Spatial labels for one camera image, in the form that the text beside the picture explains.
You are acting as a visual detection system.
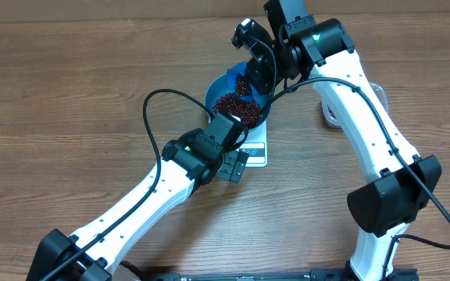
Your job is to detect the blue plastic measuring scoop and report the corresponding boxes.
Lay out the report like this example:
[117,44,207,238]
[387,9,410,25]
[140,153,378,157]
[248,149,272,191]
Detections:
[226,62,253,102]

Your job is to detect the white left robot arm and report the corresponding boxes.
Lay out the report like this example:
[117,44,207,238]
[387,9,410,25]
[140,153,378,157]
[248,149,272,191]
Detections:
[27,112,248,280]

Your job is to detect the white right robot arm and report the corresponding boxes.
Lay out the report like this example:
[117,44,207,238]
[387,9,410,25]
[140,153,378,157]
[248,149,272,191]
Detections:
[232,1,441,280]

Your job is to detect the white digital kitchen scale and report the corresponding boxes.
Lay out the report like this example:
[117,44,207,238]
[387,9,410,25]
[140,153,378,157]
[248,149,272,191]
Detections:
[239,122,268,168]

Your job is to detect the teal plastic bowl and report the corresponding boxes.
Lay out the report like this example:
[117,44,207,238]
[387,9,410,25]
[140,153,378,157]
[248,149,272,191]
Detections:
[205,74,270,130]

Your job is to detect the red beans in bowl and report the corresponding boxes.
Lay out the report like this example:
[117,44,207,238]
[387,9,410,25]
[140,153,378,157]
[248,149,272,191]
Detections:
[213,93,261,129]

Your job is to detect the red adzuki beans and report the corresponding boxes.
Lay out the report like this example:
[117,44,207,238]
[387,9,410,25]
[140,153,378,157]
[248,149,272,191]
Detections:
[327,105,336,119]

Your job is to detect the clear plastic food container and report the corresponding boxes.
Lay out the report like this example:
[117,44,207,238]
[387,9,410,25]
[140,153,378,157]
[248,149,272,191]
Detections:
[321,82,389,129]

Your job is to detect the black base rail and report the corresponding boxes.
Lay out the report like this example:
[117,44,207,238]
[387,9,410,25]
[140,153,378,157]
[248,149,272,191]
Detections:
[142,268,420,281]

